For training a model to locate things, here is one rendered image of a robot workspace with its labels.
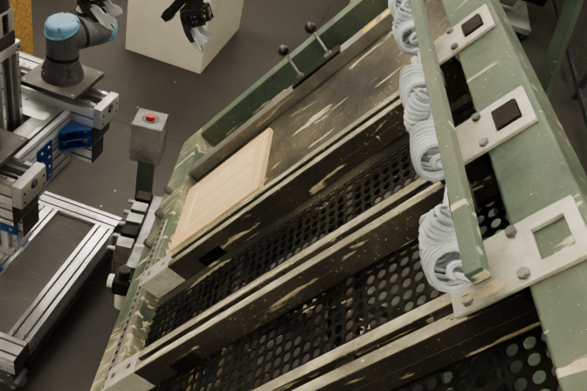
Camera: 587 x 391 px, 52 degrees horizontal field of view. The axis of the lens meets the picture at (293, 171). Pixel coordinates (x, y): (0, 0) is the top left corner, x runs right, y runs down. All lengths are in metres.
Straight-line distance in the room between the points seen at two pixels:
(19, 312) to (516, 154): 2.15
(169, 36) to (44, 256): 2.20
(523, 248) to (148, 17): 3.99
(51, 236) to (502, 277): 2.40
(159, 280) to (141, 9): 3.05
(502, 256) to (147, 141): 1.81
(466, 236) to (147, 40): 4.15
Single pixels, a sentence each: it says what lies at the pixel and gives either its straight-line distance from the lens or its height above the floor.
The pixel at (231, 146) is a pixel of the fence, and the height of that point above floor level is 1.07.
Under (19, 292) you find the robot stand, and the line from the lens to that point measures 2.76.
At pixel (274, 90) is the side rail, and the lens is 2.27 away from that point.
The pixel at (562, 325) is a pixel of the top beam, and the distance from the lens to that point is 0.75.
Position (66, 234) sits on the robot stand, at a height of 0.21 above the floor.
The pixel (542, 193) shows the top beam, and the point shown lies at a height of 1.90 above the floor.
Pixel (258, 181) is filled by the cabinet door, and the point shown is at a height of 1.23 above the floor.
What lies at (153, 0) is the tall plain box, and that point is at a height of 0.45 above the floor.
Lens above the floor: 2.34
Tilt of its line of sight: 37 degrees down
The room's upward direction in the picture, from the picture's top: 16 degrees clockwise
